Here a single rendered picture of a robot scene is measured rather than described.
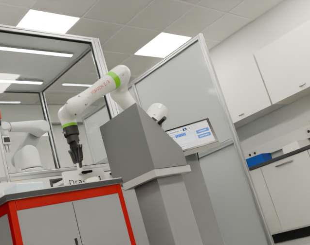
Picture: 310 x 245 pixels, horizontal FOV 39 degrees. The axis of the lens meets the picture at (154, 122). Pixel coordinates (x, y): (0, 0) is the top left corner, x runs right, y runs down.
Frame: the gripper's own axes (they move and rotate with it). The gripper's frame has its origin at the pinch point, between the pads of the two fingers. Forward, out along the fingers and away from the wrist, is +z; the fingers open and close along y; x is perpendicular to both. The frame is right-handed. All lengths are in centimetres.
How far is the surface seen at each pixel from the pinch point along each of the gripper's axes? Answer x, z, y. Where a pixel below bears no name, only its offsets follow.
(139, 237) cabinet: 46, 48, -17
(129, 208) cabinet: 44, 28, -17
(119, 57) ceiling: 224, -187, -171
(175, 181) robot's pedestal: 26, 25, 48
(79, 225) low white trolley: -37, 36, 42
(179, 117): 160, -51, -49
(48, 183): -12.3, 2.9, -17.1
